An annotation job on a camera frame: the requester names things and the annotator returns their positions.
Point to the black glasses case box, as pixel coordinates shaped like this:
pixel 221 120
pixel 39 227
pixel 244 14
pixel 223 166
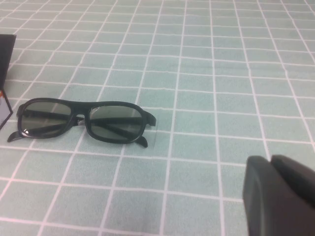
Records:
pixel 6 56

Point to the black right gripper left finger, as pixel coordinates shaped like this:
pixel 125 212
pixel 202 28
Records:
pixel 270 209

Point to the black frame glasses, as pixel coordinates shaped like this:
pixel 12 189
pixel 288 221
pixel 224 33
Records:
pixel 78 105

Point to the green white checkered tablecloth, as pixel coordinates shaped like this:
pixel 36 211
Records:
pixel 172 61

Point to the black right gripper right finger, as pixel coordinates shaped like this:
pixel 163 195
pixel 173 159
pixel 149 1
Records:
pixel 297 177

